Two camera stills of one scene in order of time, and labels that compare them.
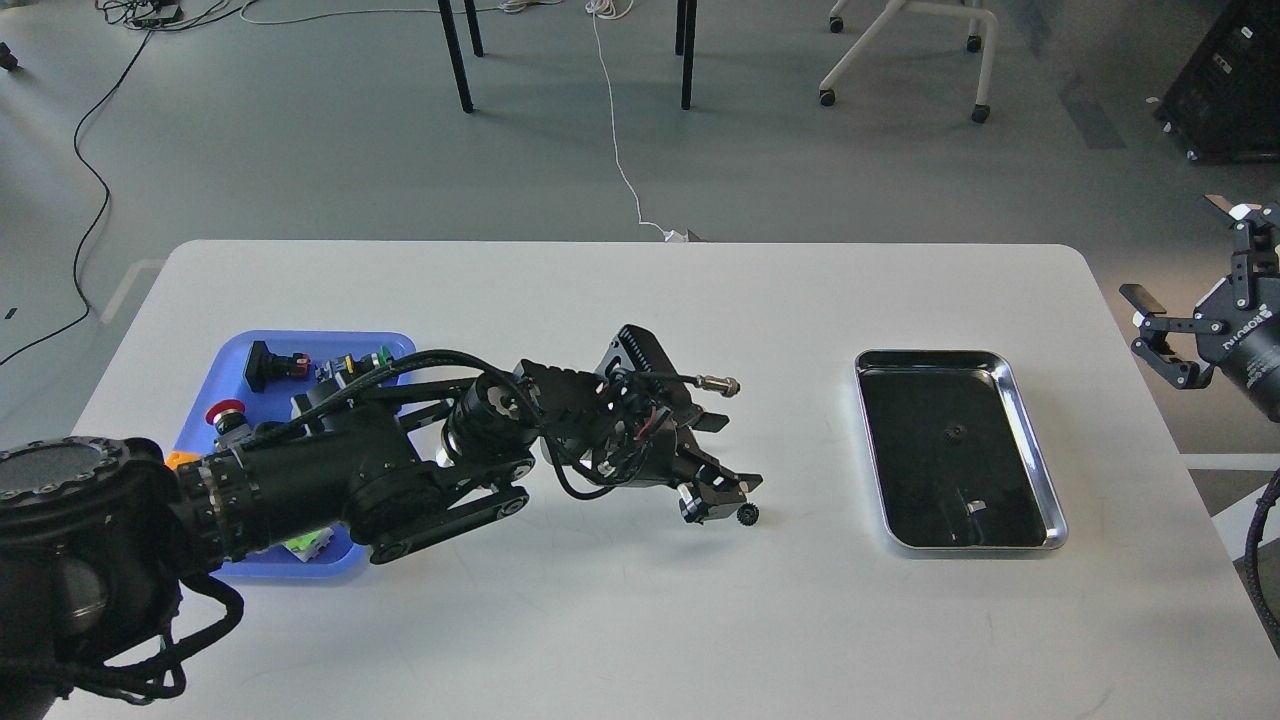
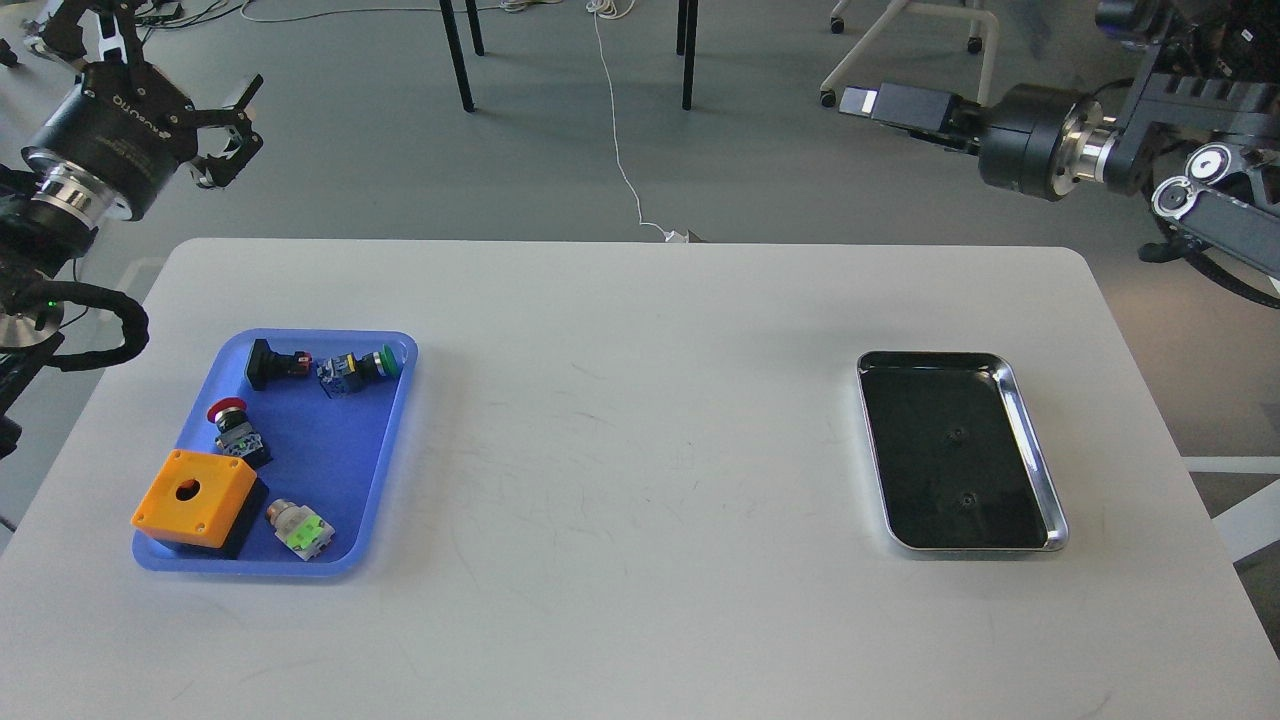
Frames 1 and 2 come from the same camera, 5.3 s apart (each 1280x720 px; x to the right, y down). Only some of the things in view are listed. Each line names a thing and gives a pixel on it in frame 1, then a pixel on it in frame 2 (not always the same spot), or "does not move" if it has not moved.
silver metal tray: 958,463 does not move
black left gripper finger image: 709,421 → 95,30
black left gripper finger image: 713,491 → 226,140
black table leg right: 686,15 does not move
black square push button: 264,366 does not move
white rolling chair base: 896,8 does not move
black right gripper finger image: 1152,346 → 933,114
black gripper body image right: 1247,350 → 1040,141
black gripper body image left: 619,429 → 122,134
